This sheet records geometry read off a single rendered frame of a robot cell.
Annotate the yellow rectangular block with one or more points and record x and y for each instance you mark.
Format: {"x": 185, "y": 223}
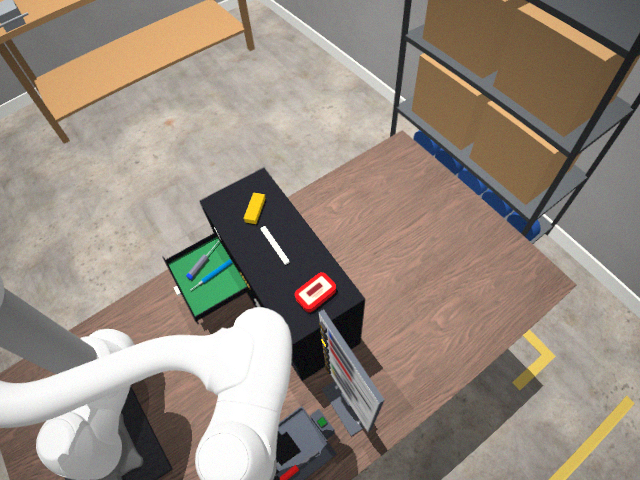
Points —
{"x": 254, "y": 208}

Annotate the blue handled tool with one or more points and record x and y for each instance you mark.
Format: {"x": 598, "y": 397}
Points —
{"x": 215, "y": 272}

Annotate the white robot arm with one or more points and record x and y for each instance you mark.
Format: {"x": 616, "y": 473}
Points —
{"x": 247, "y": 366}

